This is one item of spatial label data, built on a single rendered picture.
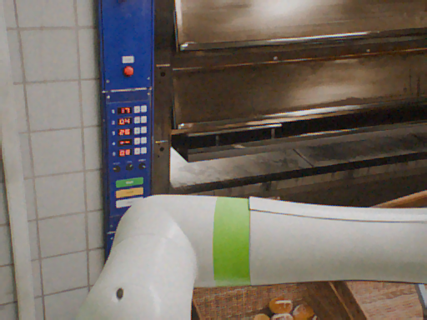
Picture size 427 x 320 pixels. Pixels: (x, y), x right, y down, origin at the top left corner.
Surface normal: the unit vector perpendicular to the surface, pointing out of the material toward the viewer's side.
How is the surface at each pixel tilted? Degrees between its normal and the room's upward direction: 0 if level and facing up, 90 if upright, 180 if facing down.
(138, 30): 90
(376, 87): 70
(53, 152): 90
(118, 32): 90
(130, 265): 10
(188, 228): 44
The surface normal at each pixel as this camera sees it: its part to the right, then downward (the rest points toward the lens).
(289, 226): 0.00, -0.53
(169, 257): 0.55, -0.72
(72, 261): 0.37, 0.45
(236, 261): -0.04, 0.28
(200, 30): 0.37, 0.11
